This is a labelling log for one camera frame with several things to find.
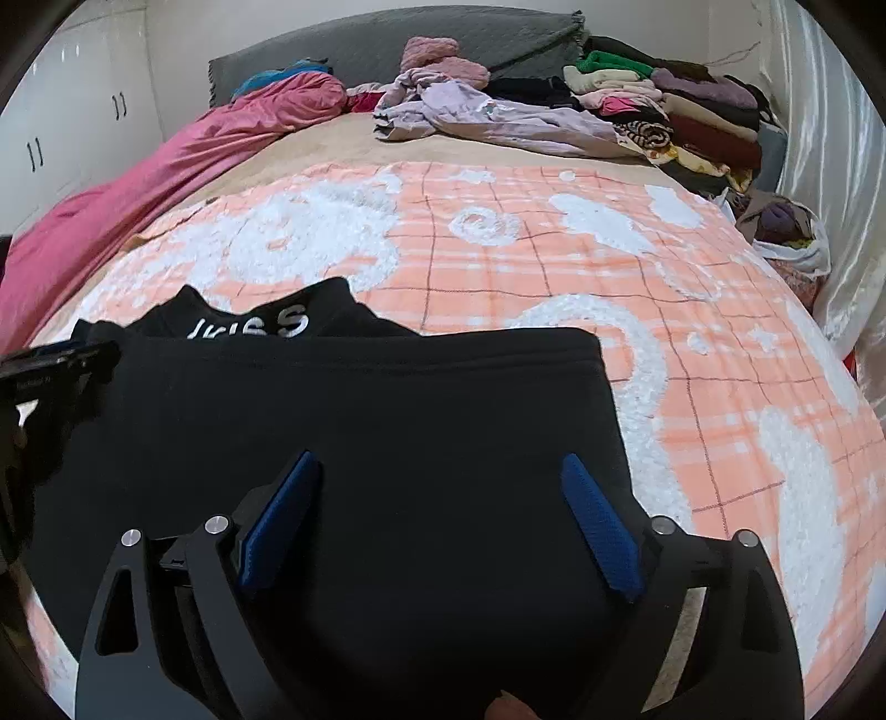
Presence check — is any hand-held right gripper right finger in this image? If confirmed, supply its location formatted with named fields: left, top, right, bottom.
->
left=560, top=453, right=807, bottom=720

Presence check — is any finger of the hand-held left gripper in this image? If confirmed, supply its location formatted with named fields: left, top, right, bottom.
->
left=0, top=341, right=124, bottom=416

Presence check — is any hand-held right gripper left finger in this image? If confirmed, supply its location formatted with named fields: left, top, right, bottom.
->
left=75, top=450, right=323, bottom=720

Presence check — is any black sweatshirt orange sleeve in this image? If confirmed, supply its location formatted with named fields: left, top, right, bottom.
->
left=14, top=277, right=683, bottom=720

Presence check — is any white bag of clothes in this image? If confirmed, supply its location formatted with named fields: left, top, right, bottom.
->
left=734, top=194, right=833, bottom=279

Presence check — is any pile of folded clothes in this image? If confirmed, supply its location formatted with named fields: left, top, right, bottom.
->
left=485, top=34, right=790, bottom=199

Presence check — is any person's right hand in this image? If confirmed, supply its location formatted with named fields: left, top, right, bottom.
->
left=485, top=692, right=538, bottom=720

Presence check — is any pink duvet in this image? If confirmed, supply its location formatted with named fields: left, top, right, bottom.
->
left=0, top=69, right=349, bottom=354

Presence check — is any white glossy wardrobe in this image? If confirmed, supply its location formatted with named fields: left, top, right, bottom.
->
left=0, top=10, right=174, bottom=236

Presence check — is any orange white checked blanket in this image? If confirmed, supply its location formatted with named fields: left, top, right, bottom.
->
left=20, top=161, right=886, bottom=720

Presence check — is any beige bed sheet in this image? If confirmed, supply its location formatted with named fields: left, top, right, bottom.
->
left=131, top=111, right=666, bottom=243

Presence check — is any teal cloth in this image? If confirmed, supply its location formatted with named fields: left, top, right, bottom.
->
left=231, top=61, right=333, bottom=102

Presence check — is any red cloth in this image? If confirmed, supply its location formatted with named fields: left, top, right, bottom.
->
left=346, top=86, right=389, bottom=116

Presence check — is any lavender garment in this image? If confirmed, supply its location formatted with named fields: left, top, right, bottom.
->
left=374, top=69, right=656, bottom=162

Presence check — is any grey quilted headboard cover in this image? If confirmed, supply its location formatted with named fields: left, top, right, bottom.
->
left=208, top=8, right=589, bottom=109

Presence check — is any white satin curtain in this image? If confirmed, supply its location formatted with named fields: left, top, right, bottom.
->
left=761, top=0, right=886, bottom=362

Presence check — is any pink fluffy cloth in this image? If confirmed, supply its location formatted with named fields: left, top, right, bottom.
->
left=400, top=36, right=490, bottom=88

